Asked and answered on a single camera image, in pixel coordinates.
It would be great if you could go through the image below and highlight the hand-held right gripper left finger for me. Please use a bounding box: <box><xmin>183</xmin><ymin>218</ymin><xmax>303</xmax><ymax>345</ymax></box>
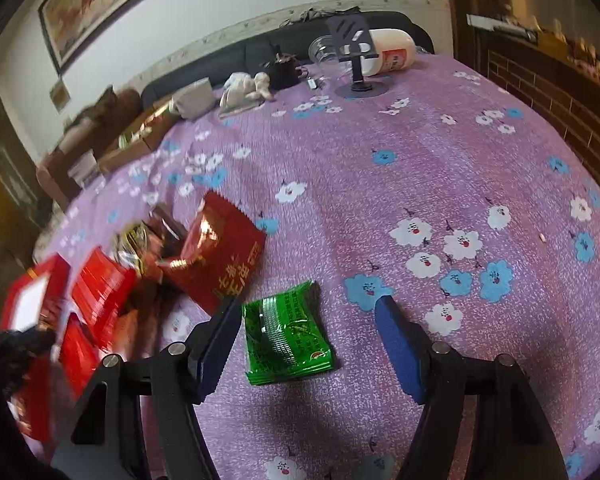
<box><xmin>50</xmin><ymin>299</ymin><xmax>243</xmax><ymax>480</ymax></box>

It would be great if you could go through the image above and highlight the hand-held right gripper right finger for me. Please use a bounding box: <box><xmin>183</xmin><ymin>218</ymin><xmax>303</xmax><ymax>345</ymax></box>
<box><xmin>374</xmin><ymin>295</ymin><xmax>570</xmax><ymax>480</ymax></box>

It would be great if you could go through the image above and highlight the green snack packet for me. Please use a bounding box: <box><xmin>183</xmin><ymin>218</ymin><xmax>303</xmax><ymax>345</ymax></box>
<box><xmin>242</xmin><ymin>280</ymin><xmax>336</xmax><ymax>387</ymax></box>

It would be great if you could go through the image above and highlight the red snack packet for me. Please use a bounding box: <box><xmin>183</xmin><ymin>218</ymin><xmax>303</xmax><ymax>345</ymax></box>
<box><xmin>157</xmin><ymin>190</ymin><xmax>267</xmax><ymax>313</ymax></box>

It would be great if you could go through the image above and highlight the red box with white inside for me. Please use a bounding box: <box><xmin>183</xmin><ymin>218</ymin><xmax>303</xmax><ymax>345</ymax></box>
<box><xmin>0</xmin><ymin>254</ymin><xmax>72</xmax><ymax>333</ymax></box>

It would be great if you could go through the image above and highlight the gold snack packet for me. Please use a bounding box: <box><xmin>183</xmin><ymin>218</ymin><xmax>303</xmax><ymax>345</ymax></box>
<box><xmin>111</xmin><ymin>222</ymin><xmax>166</xmax><ymax>278</ymax></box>

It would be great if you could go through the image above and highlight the purple floral tablecloth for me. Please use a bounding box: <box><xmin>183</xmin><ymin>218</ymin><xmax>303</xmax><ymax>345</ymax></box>
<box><xmin>35</xmin><ymin>52</ymin><xmax>600</xmax><ymax>480</ymax></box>

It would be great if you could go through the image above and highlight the cardboard box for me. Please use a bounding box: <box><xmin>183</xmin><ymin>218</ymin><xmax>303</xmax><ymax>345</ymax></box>
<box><xmin>96</xmin><ymin>97</ymin><xmax>183</xmax><ymax>176</ymax></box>

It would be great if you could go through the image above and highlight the brown armchair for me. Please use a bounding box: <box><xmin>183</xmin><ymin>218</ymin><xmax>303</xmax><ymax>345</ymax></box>
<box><xmin>36</xmin><ymin>85</ymin><xmax>143</xmax><ymax>206</ymax></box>

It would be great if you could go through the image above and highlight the wooden glass cabinet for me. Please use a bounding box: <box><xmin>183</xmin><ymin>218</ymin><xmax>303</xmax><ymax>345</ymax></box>
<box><xmin>0</xmin><ymin>82</ymin><xmax>56</xmax><ymax>281</ymax></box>

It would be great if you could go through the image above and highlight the white plastic bottle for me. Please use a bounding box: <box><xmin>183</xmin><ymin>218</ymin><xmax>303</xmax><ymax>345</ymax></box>
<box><xmin>365</xmin><ymin>29</ymin><xmax>421</xmax><ymax>77</ymax></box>

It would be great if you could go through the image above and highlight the brick counter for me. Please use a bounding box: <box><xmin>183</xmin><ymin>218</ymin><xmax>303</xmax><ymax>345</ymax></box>
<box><xmin>472</xmin><ymin>25</ymin><xmax>600</xmax><ymax>188</ymax></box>

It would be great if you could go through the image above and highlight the dark sofa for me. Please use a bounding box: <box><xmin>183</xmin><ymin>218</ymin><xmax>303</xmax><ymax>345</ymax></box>
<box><xmin>140</xmin><ymin>10</ymin><xmax>436</xmax><ymax>108</ymax></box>

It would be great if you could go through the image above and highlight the black phone stand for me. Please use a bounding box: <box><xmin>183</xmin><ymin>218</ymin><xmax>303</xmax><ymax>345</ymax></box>
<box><xmin>326</xmin><ymin>12</ymin><xmax>391</xmax><ymax>98</ymax></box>

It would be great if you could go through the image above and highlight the clear plastic cup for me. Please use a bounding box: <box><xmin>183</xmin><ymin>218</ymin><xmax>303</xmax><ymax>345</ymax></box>
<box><xmin>308</xmin><ymin>34</ymin><xmax>342</xmax><ymax>65</ymax></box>

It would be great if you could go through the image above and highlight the small wall picture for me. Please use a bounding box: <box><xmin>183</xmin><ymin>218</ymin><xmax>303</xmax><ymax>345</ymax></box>
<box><xmin>49</xmin><ymin>76</ymin><xmax>71</xmax><ymax>113</ymax></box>

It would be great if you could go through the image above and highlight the framed wall painting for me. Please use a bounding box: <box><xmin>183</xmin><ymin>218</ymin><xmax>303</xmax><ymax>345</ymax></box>
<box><xmin>37</xmin><ymin>0</ymin><xmax>221</xmax><ymax>76</ymax></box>

